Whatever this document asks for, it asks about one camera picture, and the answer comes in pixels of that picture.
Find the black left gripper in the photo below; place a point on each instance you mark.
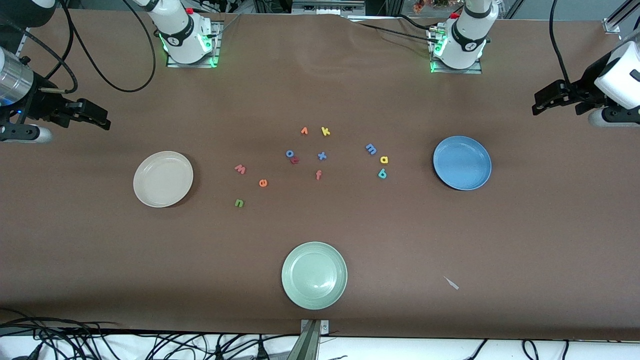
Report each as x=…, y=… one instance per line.
x=581, y=92

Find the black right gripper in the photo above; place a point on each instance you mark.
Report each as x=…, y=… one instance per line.
x=44, y=106

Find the pink foam letter w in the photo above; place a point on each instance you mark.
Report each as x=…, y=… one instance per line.
x=240, y=169

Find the teal foam letter b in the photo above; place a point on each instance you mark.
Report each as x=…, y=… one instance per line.
x=382, y=174

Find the blue foam letter m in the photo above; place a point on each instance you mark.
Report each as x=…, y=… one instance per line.
x=371, y=148

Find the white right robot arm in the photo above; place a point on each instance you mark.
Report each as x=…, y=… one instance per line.
x=180, y=35

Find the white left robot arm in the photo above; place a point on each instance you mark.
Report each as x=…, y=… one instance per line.
x=465, y=40

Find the beige plate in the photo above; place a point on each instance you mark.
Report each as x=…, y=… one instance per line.
x=163, y=179

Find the blue plate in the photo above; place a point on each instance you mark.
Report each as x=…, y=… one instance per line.
x=462, y=163

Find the brown table mat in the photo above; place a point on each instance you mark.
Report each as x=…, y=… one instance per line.
x=550, y=225

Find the orange dried flowers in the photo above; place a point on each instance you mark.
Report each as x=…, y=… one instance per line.
x=420, y=5

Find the small white paper scrap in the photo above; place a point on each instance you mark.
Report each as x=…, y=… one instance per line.
x=451, y=283

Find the grey metal box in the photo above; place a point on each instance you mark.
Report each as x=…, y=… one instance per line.
x=327, y=6

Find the pale green plate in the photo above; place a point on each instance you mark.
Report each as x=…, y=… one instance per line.
x=314, y=275

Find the aluminium frame profile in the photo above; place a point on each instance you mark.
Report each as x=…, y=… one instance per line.
x=22, y=45
x=620, y=15

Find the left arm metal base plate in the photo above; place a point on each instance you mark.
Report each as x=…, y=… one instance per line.
x=475, y=70

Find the grey metal camera bracket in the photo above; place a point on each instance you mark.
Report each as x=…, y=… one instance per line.
x=310, y=342

